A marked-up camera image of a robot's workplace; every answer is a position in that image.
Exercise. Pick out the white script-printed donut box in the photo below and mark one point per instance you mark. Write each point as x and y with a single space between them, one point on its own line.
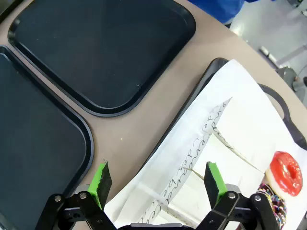
247 124
223 158

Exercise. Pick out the black rectangular serving tray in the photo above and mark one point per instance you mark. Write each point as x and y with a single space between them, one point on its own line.
36 131
96 48

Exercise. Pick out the chocolate sprinkle donut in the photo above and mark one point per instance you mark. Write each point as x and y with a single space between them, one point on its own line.
275 203

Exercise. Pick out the white paper sheet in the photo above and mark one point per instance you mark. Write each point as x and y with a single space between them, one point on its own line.
239 79

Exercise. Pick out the red glazed donut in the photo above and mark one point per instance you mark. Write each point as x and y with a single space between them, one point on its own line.
280 165

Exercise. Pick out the black-green right gripper left finger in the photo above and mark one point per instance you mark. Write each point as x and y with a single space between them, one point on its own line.
100 187

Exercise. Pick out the black-green right gripper right finger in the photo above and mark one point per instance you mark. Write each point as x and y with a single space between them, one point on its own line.
212 184

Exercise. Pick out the person in blue shirt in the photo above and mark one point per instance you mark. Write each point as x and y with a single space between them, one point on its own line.
216 9

